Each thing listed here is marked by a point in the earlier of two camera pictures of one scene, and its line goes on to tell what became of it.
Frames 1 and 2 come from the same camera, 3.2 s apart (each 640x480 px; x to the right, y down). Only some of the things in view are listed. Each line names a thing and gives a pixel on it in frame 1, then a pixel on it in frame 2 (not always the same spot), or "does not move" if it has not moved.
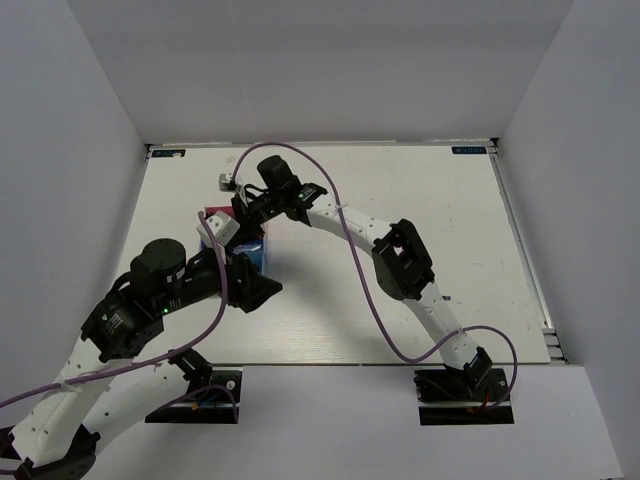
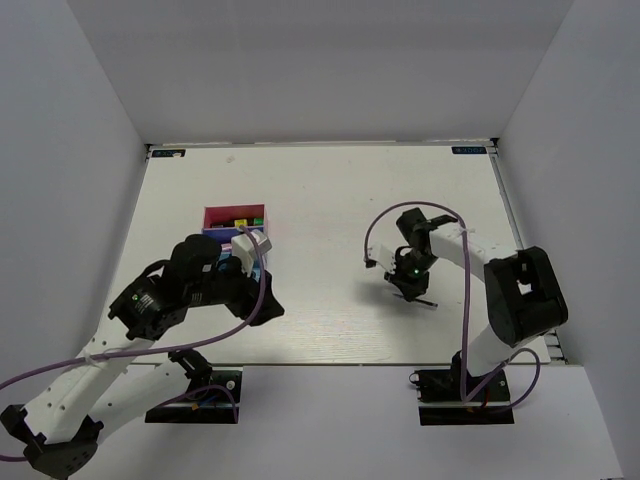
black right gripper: (245, 215) -> (410, 288)
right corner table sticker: (468, 150) does not move
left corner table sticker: (168, 153) does not move
